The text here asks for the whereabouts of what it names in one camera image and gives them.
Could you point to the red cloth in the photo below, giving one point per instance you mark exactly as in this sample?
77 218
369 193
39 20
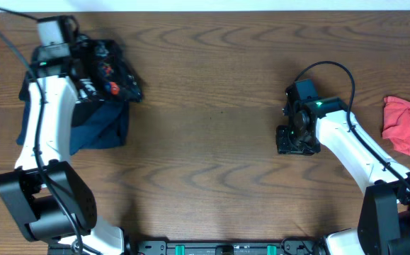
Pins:
396 123

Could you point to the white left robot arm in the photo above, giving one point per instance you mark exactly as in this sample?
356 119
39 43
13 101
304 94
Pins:
47 199

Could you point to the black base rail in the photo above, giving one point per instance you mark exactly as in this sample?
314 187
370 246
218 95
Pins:
288 246

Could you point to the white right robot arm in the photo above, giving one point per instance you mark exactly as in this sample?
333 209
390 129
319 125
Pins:
384 222

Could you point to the black folded polo shirt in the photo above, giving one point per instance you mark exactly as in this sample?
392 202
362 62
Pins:
80 110

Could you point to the black shirt orange contour lines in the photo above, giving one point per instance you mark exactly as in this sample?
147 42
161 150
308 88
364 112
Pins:
130 90

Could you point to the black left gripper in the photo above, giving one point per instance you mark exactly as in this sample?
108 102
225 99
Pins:
77 55

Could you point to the navy blue folded shirt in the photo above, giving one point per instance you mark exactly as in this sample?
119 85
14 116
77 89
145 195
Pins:
106 128

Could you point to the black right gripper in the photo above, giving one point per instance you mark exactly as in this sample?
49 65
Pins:
284 147

